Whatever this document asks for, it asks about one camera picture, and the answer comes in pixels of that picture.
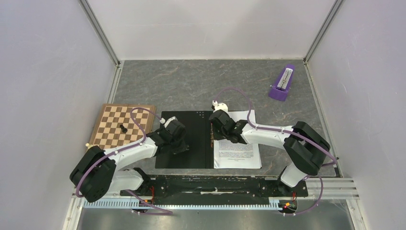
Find teal folder black inside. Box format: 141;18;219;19
155;111;214;169

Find printed paper sheet top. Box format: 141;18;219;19
212;126;262;169

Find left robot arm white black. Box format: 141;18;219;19
69;117;189;203

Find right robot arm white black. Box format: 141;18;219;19
209;110;336;196

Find metal folder clip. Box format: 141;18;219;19
210;123;214;149

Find black chess piece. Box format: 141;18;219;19
119;125;128;133

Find wooden chessboard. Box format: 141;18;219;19
88;103;156;150

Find purple metronome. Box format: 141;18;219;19
268;64;295;102

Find white chess pawn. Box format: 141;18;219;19
85;143;93;149

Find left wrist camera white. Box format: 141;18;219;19
160;116;177;128

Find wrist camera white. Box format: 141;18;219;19
212;101;228;113
160;116;177;128

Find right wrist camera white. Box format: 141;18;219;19
212;101;228;113

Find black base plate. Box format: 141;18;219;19
133;175;308;205

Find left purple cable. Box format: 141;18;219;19
75;107;174;216

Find purple cable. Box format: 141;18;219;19
75;107;174;216
212;88;338;217

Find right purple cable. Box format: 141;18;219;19
212;88;338;217

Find white toothed cable duct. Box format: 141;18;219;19
83;198;282;211

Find aluminium frame rail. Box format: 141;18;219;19
71;177;361;200

